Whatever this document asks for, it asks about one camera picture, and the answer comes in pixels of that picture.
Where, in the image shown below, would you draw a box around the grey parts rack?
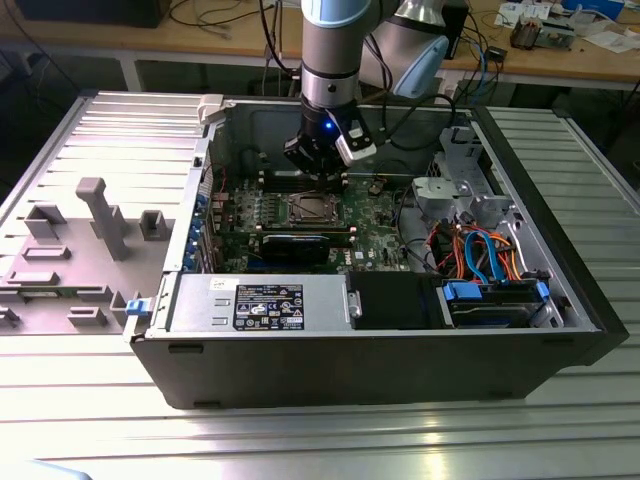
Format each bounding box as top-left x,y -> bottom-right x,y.
0,177 -> 177,337

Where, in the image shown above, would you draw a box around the small copper wound transformer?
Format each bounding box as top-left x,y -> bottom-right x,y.
509,14 -> 540,51

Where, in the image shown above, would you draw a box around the tall black device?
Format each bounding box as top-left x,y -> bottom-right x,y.
444,0 -> 471,61

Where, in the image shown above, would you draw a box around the green motherboard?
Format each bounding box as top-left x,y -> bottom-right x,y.
199,172 -> 419,275

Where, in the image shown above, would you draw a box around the blue flat data cable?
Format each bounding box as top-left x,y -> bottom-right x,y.
463,227 -> 507,287

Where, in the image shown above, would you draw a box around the black grey PC case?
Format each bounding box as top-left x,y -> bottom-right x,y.
122,92 -> 631,411

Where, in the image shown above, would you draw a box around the black graphics card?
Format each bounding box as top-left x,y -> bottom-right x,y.
259,230 -> 332,267

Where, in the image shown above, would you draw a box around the green circuit board device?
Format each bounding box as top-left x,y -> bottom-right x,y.
537,19 -> 576,51

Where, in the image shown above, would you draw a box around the black plastic shroud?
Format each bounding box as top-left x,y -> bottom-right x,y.
347,272 -> 444,332

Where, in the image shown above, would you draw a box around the wooden desk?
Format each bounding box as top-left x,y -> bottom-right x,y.
0,0 -> 640,94

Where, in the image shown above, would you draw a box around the dark flat box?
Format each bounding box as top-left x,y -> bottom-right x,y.
14,0 -> 172,30

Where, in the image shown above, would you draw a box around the white paper sheets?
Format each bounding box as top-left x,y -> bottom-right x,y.
582,28 -> 640,54

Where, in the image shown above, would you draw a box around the red data cable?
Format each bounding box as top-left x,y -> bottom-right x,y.
425,223 -> 454,275

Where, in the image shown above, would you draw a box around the black white wrist camera box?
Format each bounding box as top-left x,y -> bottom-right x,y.
334,107 -> 379,166

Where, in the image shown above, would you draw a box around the CPU socket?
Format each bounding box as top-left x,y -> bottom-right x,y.
284,189 -> 345,226

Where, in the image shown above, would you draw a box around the hard disk in blue carrier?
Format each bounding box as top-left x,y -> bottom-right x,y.
440,280 -> 551,330

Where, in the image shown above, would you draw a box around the blue network cable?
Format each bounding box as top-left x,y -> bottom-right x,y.
467,27 -> 494,96

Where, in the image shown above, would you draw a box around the grey power supply unit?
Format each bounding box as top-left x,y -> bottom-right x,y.
168,273 -> 351,335

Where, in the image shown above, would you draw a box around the perforated metal drive cage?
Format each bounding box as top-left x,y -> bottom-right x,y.
410,124 -> 524,236

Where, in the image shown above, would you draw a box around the orange wire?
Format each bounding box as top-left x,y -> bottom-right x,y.
449,224 -> 525,282

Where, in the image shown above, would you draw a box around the silver topped CPU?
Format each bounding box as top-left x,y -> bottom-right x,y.
298,198 -> 330,218

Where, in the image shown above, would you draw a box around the metal socket cover frame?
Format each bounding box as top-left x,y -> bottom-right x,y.
288,193 -> 341,224

